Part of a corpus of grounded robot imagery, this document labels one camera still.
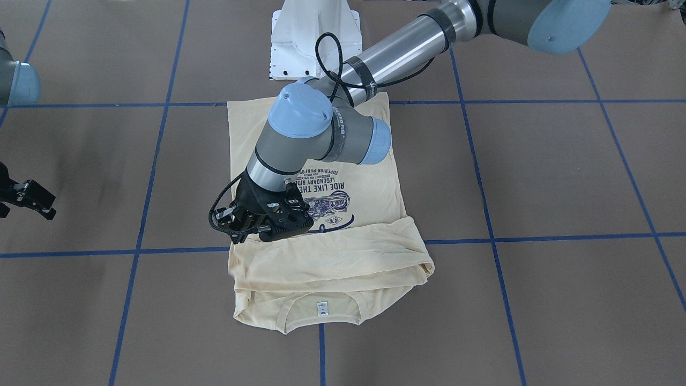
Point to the silver grey blue right arm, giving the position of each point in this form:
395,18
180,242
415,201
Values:
21,85

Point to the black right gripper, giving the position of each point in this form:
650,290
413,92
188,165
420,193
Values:
22,194

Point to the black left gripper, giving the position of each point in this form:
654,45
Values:
248,201

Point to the beige long-sleeve printed shirt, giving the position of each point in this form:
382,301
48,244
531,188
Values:
361,256

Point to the silver grey blue left arm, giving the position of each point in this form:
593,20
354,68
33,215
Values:
315,118

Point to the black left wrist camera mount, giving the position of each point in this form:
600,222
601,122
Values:
286,213

